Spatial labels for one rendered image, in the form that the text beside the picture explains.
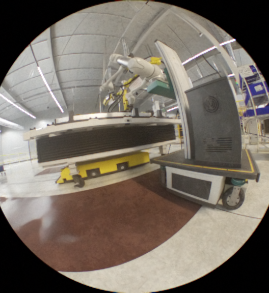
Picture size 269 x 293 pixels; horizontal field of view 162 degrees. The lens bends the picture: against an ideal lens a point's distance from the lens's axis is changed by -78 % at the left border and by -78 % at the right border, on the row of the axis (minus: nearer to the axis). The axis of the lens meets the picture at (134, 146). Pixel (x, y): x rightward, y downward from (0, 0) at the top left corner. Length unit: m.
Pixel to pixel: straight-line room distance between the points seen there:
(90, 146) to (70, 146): 0.32
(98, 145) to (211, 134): 1.33
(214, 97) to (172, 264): 0.88
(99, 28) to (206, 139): 10.25
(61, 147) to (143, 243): 1.41
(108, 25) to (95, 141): 9.75
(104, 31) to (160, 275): 10.87
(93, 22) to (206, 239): 10.64
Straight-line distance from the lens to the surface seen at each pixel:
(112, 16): 9.98
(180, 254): 0.58
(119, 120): 1.21
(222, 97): 0.64
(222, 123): 0.62
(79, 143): 1.44
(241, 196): 0.75
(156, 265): 0.56
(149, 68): 0.92
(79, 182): 1.37
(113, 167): 1.66
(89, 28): 10.29
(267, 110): 2.29
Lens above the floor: 0.54
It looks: 4 degrees down
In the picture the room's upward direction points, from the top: 8 degrees counter-clockwise
